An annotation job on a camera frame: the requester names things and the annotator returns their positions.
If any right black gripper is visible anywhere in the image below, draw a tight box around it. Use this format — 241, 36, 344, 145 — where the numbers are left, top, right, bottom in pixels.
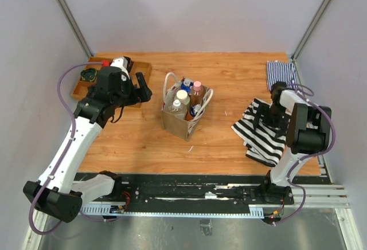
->
253, 104, 290, 139

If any black white striped cloth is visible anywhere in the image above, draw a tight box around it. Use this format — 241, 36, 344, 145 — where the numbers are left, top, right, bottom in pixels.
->
231, 98, 286, 167

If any blue white striped cloth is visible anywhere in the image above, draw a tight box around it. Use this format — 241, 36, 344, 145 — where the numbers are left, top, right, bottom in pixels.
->
266, 61, 298, 91

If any clear bottle white cap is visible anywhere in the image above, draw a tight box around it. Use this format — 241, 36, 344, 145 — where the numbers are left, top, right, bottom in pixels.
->
168, 100, 187, 119

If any clear bottle pink cap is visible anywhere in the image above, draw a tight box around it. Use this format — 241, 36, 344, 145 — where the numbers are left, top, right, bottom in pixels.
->
190, 81, 204, 107

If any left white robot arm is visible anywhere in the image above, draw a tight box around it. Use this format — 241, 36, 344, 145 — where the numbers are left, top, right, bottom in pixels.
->
23, 56, 153, 222

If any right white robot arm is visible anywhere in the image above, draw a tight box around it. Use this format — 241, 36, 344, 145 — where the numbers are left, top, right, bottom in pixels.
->
259, 81, 335, 204

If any canvas tote bag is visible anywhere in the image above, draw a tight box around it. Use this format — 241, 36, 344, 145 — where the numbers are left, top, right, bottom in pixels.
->
161, 72, 214, 141

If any green patterned rolled belt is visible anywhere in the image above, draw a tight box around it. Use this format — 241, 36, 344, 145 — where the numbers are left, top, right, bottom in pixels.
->
80, 68, 98, 82

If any wooden compartment tray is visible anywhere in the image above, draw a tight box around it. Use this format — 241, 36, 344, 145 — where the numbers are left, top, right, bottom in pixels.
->
72, 57, 152, 107

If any orange spray bottle back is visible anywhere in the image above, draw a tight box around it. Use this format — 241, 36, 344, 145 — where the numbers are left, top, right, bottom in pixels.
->
181, 78, 193, 95

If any orange spray bottle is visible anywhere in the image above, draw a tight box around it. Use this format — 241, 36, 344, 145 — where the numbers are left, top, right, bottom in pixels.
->
181, 78, 193, 95
185, 104, 201, 121

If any orange spray bottle front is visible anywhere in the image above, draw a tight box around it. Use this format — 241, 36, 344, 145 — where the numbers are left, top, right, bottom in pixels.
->
185, 104, 201, 121

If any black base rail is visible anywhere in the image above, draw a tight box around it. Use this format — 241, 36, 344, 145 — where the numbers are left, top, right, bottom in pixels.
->
89, 172, 295, 213

